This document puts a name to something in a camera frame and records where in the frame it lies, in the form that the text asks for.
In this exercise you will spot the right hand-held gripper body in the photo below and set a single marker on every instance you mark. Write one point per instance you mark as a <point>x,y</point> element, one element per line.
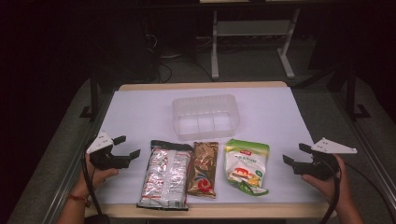
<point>320,161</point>

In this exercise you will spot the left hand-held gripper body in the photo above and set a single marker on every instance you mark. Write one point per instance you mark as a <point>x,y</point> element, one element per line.
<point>104,158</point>

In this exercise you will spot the silver snack packet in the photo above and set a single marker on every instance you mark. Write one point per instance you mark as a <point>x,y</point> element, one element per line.
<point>165,175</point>

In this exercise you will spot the green and white snack packet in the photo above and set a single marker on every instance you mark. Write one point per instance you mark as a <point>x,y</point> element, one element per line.
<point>246,165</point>

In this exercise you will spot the brown snack packet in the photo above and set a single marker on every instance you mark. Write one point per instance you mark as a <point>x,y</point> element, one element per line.
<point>202,169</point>

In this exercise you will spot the clear plastic container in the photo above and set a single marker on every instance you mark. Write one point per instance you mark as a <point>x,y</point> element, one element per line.
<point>205,116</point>

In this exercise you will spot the person's left hand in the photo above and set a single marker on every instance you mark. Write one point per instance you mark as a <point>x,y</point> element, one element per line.
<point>96,177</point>

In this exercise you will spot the person's right hand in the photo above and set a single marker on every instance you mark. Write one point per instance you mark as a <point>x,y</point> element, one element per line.
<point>336,188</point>

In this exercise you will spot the white paper sheet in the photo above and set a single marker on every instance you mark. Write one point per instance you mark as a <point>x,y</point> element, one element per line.
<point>140,118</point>

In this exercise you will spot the black metal stand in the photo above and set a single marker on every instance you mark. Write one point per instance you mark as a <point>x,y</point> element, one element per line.
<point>351,93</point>
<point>93,96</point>

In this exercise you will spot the white metal desk frame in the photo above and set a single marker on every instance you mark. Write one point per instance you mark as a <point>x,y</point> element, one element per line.
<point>253,28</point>

